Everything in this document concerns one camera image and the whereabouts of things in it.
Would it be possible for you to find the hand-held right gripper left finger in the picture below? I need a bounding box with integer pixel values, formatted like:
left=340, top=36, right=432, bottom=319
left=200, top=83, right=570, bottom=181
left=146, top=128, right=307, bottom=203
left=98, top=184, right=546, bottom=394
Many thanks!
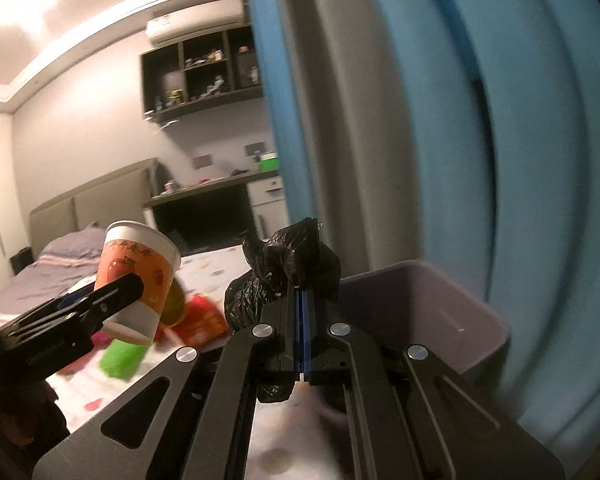
left=32, top=287, right=302, bottom=480

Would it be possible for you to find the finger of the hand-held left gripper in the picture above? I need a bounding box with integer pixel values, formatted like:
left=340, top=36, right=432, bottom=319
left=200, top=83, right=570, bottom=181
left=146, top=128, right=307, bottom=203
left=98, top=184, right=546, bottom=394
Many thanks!
left=0, top=274, right=147, bottom=351

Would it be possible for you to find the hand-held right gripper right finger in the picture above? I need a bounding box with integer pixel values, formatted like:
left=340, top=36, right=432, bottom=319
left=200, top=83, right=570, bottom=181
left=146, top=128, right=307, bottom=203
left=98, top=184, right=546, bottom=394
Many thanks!
left=302, top=290, right=566, bottom=480

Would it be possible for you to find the apple print paper cup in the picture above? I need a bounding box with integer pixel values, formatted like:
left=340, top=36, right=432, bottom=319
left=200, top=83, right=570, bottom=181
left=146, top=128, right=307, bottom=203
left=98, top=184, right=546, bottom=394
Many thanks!
left=94, top=220, right=182, bottom=346

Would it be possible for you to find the black plastic bag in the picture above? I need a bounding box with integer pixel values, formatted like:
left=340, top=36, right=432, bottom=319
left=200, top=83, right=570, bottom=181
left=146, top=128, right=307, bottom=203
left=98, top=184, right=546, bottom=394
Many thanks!
left=224, top=217, right=342, bottom=403

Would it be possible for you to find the grey plastic bin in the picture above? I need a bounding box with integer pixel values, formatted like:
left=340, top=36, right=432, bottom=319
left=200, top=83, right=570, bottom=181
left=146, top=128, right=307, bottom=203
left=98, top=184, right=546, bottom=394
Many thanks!
left=337, top=259, right=511, bottom=391

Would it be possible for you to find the person's left hand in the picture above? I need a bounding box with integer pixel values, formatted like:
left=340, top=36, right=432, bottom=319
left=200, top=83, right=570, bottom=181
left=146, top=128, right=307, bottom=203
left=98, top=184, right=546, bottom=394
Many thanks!
left=0, top=379, right=72, bottom=461

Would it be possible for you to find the bright green object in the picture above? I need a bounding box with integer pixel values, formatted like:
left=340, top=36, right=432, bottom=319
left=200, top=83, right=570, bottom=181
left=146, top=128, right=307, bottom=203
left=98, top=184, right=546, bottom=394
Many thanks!
left=99, top=339, right=146, bottom=380

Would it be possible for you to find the grey pillow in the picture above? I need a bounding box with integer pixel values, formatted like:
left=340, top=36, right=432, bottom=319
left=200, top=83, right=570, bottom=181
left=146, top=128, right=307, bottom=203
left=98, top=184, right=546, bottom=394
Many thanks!
left=35, top=227, right=107, bottom=267

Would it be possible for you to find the yellow-green round object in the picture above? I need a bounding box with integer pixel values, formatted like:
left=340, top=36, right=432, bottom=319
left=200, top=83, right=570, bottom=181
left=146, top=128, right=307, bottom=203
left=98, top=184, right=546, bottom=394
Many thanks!
left=160, top=282, right=187, bottom=326

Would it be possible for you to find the grey bed blanket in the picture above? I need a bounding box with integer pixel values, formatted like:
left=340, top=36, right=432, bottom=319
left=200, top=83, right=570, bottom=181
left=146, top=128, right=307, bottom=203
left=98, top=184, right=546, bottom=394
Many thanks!
left=0, top=255, right=102, bottom=317

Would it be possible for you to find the red paper cup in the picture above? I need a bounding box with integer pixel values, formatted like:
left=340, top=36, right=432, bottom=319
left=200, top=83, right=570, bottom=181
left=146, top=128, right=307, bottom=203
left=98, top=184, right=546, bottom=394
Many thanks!
left=167, top=294, right=231, bottom=347

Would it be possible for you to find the black bedside box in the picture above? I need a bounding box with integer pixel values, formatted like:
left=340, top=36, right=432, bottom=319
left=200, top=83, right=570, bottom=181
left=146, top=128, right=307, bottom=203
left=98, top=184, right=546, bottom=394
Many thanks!
left=10, top=247, right=34, bottom=276

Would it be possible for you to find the printed tablecloth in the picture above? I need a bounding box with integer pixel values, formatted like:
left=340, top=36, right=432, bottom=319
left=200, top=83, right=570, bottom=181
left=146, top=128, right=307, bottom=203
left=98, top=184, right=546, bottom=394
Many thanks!
left=0, top=244, right=353, bottom=480

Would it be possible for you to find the grey padded headboard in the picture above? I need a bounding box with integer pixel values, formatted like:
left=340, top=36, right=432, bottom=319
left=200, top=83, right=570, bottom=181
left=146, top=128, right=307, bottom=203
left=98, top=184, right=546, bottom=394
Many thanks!
left=29, top=157, right=159, bottom=257

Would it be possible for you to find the dark desk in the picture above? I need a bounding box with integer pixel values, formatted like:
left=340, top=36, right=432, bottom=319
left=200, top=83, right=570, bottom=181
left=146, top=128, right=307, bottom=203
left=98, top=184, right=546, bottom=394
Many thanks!
left=145, top=170, right=282, bottom=257

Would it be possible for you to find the white drawer cabinet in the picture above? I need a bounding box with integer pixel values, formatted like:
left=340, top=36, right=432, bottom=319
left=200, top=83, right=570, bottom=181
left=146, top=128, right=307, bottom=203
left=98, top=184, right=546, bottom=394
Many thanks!
left=247, top=175, right=289, bottom=241

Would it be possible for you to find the row of small figurines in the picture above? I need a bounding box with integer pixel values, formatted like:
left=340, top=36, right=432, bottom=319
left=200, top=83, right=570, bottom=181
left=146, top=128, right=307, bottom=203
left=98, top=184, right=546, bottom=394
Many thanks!
left=152, top=47, right=262, bottom=111

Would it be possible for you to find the blue and grey curtain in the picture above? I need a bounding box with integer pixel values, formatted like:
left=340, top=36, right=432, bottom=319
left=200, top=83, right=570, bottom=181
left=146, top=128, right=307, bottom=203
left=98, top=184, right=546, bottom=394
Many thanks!
left=245, top=0, right=600, bottom=461

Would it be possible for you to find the white air conditioner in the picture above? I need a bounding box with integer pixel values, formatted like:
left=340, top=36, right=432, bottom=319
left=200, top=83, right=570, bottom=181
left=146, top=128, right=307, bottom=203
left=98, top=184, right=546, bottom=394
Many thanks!
left=146, top=0, right=245, bottom=45

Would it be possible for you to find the dark wall shelf unit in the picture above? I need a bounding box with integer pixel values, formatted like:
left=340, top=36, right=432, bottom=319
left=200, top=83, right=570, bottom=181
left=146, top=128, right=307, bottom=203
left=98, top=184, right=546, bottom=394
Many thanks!
left=140, top=25, right=267, bottom=123

